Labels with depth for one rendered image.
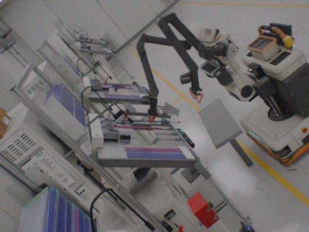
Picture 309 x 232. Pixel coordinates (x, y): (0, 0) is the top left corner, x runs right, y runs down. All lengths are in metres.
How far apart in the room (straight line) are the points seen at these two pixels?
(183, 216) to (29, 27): 8.34
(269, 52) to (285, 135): 0.67
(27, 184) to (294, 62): 1.98
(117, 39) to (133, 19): 0.80
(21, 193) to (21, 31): 8.91
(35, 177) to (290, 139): 2.02
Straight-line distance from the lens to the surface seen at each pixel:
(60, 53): 4.02
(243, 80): 2.53
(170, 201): 2.34
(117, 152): 2.18
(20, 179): 1.25
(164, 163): 2.16
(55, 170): 2.07
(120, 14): 10.01
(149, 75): 2.48
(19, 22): 10.03
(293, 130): 2.73
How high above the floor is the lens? 2.05
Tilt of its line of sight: 24 degrees down
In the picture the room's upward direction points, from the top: 40 degrees counter-clockwise
